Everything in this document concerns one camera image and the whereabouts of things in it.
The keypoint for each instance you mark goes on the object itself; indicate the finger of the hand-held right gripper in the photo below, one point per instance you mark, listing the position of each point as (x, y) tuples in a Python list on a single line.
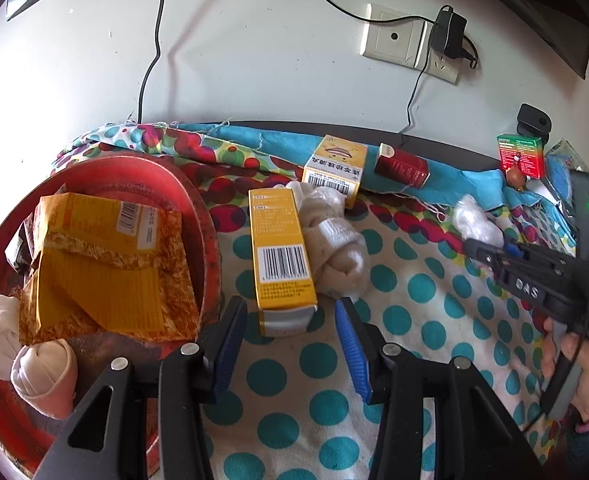
[(484, 255), (513, 251)]

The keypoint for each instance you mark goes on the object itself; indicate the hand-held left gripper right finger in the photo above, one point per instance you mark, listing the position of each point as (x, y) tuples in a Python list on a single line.
[(352, 355)]

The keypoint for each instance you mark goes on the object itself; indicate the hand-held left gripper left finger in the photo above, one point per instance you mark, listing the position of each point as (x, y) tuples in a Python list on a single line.
[(227, 347)]

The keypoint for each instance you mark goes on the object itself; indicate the clear plastic bag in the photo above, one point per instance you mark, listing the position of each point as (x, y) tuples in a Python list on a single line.
[(474, 217)]

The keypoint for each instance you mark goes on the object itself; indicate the white knotted sock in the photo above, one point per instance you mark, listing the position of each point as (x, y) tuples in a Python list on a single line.
[(339, 260)]

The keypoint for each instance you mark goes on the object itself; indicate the dark red box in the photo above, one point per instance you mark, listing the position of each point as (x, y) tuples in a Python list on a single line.
[(404, 167)]

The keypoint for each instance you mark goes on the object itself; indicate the tall yellow medicine box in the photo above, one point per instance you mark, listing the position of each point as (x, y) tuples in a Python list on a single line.
[(279, 240)]

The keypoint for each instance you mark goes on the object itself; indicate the yellow cartoon face box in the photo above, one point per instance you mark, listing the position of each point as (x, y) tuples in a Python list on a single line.
[(334, 165)]

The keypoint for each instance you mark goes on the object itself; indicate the white sock with pink toe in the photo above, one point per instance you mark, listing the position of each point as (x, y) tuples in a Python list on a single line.
[(44, 375)]

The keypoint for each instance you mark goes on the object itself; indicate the round red rusty tray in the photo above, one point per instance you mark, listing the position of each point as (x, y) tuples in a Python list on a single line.
[(124, 170)]

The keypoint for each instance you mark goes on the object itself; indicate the small brown figurine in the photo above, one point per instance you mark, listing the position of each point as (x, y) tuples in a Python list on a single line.
[(515, 178)]

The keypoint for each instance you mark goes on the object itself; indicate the blue cloth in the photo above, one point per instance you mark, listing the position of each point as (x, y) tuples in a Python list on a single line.
[(474, 182)]

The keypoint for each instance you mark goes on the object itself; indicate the polka dot cloth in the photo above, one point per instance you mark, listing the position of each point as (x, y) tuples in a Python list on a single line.
[(424, 320)]

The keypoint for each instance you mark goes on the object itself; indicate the plastic bag with blue contents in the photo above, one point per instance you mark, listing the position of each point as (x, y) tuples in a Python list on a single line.
[(556, 175)]

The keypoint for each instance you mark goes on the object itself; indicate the green and red box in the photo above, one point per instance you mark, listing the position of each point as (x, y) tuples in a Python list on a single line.
[(521, 152)]

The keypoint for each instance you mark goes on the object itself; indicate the black table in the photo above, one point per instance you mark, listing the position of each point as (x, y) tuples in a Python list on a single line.
[(449, 147)]

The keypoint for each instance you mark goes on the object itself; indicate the black power adapter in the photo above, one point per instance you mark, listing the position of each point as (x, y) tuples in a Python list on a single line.
[(447, 30)]

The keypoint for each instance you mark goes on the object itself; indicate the black clamp mount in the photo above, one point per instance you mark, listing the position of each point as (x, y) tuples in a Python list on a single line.
[(534, 119)]

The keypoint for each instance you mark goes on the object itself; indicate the white wall power outlet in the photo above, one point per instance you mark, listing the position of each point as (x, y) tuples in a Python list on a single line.
[(442, 70)]

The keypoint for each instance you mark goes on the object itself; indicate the white wall antenna plate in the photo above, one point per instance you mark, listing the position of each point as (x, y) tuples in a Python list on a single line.
[(392, 37)]

